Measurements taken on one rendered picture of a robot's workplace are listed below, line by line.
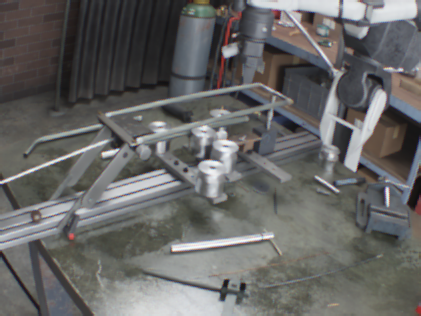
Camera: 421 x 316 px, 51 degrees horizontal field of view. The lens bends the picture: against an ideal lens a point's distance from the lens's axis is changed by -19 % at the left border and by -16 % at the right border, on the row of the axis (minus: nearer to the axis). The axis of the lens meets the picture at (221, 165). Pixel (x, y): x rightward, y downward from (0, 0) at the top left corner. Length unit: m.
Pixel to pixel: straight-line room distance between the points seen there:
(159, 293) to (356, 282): 0.35
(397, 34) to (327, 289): 0.90
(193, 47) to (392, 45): 1.59
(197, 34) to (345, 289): 2.18
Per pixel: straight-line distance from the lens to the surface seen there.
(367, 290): 0.89
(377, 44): 1.50
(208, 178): 0.94
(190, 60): 2.90
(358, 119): 2.48
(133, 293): 0.78
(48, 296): 1.27
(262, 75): 2.82
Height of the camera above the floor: 1.43
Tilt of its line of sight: 29 degrees down
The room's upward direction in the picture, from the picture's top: 10 degrees clockwise
